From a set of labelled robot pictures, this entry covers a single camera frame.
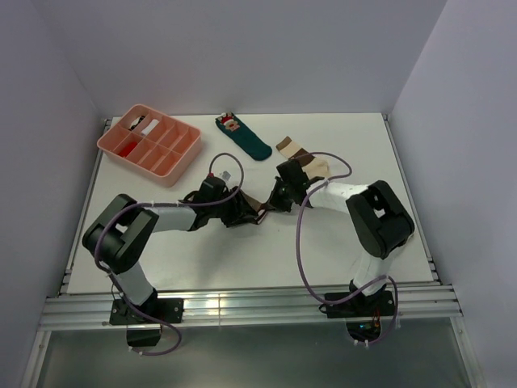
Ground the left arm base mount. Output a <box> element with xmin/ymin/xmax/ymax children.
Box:
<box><xmin>108</xmin><ymin>290</ymin><xmax>184</xmax><ymax>350</ymax></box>

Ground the pink divided organizer tray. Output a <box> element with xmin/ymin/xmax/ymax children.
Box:
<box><xmin>97</xmin><ymin>104</ymin><xmax>203</xmax><ymax>188</ymax></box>

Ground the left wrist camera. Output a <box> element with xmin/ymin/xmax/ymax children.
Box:
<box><xmin>208</xmin><ymin>171</ymin><xmax>231</xmax><ymax>183</ymax></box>

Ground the red rolled item in tray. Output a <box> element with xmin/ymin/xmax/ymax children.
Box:
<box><xmin>118</xmin><ymin>141</ymin><xmax>138</xmax><ymax>158</ymax></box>

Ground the striped beige brown sock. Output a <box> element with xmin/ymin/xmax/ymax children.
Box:
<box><xmin>275</xmin><ymin>137</ymin><xmax>330</xmax><ymax>179</ymax></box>

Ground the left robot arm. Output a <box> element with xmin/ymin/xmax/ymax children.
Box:
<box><xmin>82</xmin><ymin>175</ymin><xmax>262</xmax><ymax>323</ymax></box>

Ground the aluminium front rail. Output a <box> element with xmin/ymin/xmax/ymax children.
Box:
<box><xmin>38</xmin><ymin>283</ymin><xmax>462</xmax><ymax>331</ymax></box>

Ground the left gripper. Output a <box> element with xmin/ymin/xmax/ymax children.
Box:
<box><xmin>208</xmin><ymin>187</ymin><xmax>258</xmax><ymax>228</ymax></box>

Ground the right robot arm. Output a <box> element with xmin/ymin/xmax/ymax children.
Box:
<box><xmin>264</xmin><ymin>159</ymin><xmax>415</xmax><ymax>315</ymax></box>

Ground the white rolled item in tray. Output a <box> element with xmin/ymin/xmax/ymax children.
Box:
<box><xmin>141</xmin><ymin>119</ymin><xmax>159</xmax><ymax>137</ymax></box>

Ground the black item in tray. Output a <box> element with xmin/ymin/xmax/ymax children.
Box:
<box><xmin>129</xmin><ymin>116</ymin><xmax>147</xmax><ymax>131</ymax></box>

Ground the dark green Christmas sock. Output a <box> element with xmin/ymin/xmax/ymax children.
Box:
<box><xmin>215</xmin><ymin>112</ymin><xmax>272</xmax><ymax>162</ymax></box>

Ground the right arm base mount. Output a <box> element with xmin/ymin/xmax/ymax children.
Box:
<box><xmin>318</xmin><ymin>289</ymin><xmax>397</xmax><ymax>340</ymax></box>

